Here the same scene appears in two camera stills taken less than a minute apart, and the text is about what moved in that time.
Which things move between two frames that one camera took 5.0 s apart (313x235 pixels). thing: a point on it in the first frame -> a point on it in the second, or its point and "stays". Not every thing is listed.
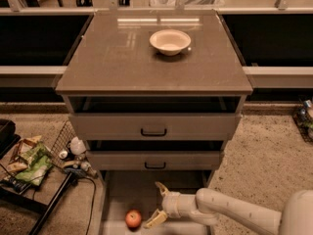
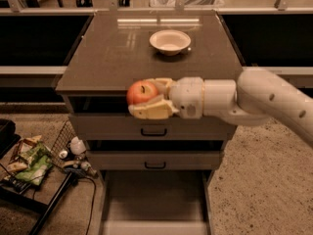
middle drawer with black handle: [156, 160] stays
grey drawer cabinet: [156, 96] stays
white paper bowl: [169, 42] stays
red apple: [133, 218] -> [140, 90]
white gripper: [171, 205] -> [186, 96]
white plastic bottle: [77, 146] stays
